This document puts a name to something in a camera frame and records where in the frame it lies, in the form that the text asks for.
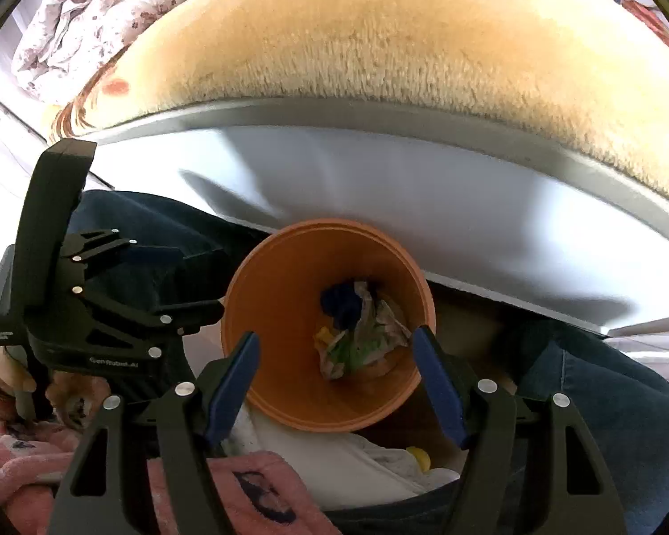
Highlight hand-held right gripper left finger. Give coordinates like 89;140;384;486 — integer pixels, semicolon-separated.
47;331;263;535

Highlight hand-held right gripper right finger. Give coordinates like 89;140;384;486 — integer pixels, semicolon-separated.
411;325;628;535

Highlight orange plastic bin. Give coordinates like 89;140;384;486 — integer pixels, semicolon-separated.
221;219;437;434

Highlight pink plush garment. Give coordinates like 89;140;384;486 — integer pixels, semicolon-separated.
0;395;335;535

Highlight yellow floral plush blanket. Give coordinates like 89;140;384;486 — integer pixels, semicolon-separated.
50;0;669;213

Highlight white pink floral quilt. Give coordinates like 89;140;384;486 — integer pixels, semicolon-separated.
11;0;257;107

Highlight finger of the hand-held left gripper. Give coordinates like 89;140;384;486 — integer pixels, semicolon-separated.
75;284;225;358
66;227;231;276

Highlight person's left hand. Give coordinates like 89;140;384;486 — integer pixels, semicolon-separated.
0;341;39;419

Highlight crumpled paper wrapper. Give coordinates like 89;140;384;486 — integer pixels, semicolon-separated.
315;281;413;383

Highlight person's right leg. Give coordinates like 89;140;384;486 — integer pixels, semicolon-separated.
502;312;669;535

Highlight white cloth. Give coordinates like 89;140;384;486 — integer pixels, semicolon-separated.
223;401;461;510

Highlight dark blue crumpled scrap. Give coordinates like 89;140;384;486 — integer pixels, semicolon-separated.
320;283;369;329

